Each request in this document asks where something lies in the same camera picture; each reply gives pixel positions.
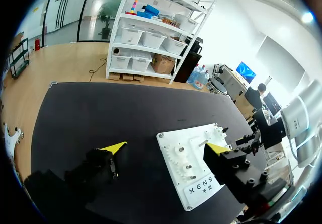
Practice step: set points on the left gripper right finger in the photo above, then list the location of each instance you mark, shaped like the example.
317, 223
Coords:
234, 168

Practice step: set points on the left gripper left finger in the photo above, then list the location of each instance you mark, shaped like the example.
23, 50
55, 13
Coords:
100, 161

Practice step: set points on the person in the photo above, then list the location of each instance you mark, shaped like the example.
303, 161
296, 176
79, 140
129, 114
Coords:
254, 95

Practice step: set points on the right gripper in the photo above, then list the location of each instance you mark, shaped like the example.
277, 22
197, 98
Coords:
269, 131

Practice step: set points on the small black plug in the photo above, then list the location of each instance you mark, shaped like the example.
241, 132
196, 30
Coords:
225, 129

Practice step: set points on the white board with sockets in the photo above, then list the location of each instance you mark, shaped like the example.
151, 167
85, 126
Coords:
193, 158

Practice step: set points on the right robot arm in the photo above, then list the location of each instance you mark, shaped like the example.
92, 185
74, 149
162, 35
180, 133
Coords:
304, 118

